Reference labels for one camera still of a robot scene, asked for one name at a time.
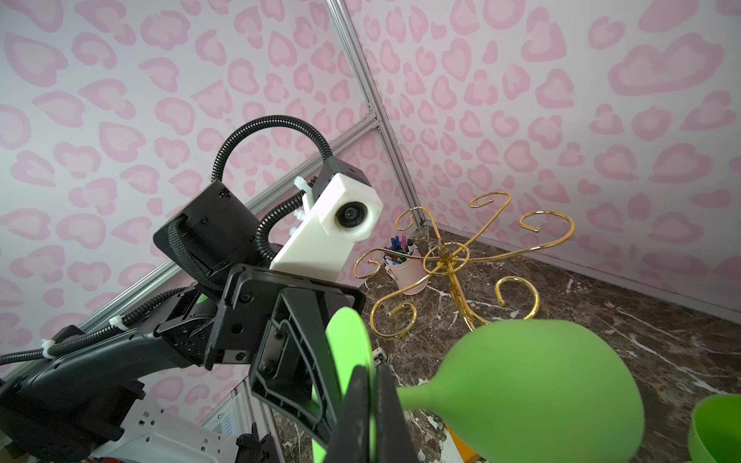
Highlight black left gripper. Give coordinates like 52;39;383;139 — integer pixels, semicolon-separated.
156;264;366;446

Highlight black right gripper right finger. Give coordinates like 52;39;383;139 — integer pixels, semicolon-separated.
376;364;419;463

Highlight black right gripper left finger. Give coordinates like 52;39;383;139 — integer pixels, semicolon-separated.
323;366;371;463

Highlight green wine glass back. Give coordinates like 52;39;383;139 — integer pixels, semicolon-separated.
311;306;646;463

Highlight green wine glass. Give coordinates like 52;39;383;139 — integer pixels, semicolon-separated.
311;306;646;463
688;395;741;463

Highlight gold wire glass rack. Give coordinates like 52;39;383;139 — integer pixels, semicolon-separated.
369;190;576;339

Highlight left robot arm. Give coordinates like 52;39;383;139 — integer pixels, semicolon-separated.
1;115;382;462

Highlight wooden rack base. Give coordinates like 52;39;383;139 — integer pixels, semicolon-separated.
440;426;480;463

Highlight pink metal pen bucket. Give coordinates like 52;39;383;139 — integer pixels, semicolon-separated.
384;235;428;296

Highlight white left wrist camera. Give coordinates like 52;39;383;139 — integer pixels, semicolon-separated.
269;157;383;282

